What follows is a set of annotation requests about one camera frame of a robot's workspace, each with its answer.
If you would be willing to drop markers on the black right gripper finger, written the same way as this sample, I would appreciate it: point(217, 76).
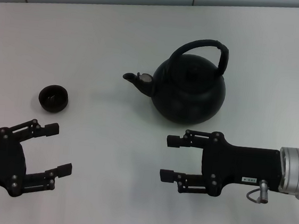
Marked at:
point(167, 175)
point(174, 141)

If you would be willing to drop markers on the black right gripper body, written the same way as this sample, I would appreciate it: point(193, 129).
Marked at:
point(240, 164)

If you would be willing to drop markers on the dark brown teacup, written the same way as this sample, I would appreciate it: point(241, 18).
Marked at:
point(59, 105)

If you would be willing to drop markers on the black round teapot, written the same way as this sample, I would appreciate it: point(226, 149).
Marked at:
point(188, 100)

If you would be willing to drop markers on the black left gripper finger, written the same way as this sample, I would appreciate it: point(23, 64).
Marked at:
point(51, 129)
point(63, 169)

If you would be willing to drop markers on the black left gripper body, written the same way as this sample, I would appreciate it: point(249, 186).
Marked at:
point(2, 160)

